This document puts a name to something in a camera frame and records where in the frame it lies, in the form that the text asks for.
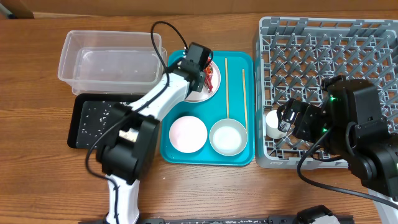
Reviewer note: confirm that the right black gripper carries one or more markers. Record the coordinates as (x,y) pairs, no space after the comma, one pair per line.
(307,111)

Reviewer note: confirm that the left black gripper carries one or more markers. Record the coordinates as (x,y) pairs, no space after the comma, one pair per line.
(202,83)

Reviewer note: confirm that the white cup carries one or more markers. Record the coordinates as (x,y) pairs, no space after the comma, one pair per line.
(272,126)

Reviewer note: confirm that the red snack wrapper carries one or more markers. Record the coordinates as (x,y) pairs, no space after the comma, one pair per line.
(209,75)

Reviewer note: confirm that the small white dish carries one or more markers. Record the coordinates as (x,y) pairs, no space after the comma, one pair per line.
(188,134)

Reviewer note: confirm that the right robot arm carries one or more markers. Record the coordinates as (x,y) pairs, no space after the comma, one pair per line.
(350,126)

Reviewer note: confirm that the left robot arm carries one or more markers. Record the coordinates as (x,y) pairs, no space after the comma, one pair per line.
(126,149)

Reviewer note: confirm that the grey dishwasher rack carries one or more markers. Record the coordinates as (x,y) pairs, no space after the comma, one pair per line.
(293,55)

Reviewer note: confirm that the large white plate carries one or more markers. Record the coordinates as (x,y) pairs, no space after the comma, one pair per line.
(197,97)

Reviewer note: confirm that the left wooden chopstick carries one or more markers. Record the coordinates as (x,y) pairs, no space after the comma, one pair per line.
(227,87)

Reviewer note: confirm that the wooden chopstick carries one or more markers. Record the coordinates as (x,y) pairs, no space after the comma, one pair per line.
(227,87)
(245,99)

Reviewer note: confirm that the teal serving tray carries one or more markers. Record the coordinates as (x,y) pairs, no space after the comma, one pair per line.
(213,110)

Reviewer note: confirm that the right wooden chopstick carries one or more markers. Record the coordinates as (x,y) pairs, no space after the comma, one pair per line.
(245,99)

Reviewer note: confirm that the grey metal bowl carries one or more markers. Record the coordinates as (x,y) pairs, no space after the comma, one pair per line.
(228,137)

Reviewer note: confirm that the clear plastic bin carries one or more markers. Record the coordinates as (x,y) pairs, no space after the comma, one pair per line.
(98,61)

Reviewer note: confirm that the black tray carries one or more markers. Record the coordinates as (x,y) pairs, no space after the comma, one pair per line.
(90,116)

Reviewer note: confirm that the cardboard wall panel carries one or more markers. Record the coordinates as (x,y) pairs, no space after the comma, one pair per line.
(27,8)

